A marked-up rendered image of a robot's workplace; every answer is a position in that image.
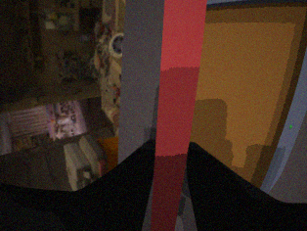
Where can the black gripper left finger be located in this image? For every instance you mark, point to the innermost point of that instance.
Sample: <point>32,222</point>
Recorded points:
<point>115,202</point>

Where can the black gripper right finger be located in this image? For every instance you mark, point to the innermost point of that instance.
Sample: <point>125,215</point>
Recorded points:
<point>223,201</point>

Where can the dark red box lid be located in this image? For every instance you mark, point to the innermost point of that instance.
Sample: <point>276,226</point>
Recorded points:
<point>180,60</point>

